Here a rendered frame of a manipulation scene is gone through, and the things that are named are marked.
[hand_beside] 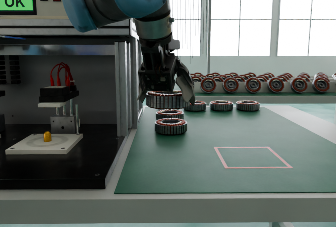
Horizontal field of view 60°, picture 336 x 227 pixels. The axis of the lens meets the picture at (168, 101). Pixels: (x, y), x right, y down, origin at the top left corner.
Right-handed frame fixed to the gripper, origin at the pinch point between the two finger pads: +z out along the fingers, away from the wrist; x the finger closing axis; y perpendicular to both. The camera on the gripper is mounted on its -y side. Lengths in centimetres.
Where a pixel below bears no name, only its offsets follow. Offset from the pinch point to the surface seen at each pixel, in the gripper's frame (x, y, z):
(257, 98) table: 30, -98, 78
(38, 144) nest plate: -32.7, 13.2, 5.9
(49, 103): -33.7, 2.4, 0.9
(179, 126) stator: -0.8, -11.3, 20.4
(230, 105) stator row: 14, -51, 45
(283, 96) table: 47, -103, 79
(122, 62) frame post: -15.7, -11.7, -3.7
